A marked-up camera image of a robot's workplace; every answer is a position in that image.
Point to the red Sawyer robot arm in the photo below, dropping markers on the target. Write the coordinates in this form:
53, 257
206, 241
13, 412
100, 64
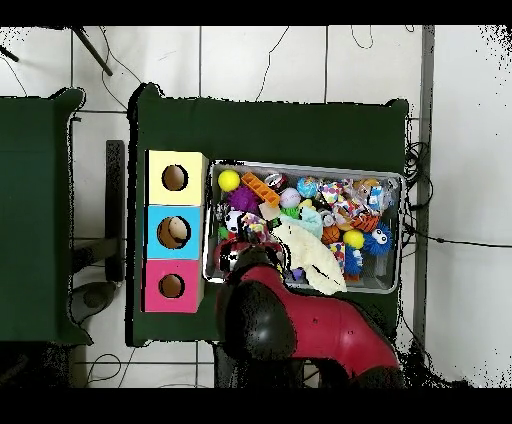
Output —
332, 328

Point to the wooden three-hole sorting box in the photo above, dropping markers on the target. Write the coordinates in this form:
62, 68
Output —
192, 192

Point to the silver mesh bin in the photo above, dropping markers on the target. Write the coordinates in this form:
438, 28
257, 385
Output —
380, 276

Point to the purple spiky ball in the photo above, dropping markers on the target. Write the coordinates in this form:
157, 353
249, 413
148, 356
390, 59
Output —
242, 199

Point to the orange plastic building block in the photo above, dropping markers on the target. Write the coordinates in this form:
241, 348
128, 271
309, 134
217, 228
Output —
260, 188

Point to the black and white soccer ball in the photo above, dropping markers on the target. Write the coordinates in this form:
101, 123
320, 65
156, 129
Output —
232, 220

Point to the white baseball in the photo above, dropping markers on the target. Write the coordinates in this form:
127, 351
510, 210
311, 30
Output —
290, 197

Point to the smooth yellow ball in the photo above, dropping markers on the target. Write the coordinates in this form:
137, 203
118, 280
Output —
228, 180

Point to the mint green cloth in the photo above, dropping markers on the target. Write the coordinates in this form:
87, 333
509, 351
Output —
312, 220

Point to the cream knitted cloth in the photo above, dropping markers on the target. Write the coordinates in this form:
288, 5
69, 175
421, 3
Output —
308, 252

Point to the dark green tablecloth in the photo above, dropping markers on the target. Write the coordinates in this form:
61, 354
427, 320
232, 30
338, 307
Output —
260, 132
32, 220

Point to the black tripod leg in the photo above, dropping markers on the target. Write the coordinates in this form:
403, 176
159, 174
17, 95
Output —
8, 53
92, 51

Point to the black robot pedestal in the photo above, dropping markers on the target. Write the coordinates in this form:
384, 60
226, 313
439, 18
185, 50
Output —
228, 372

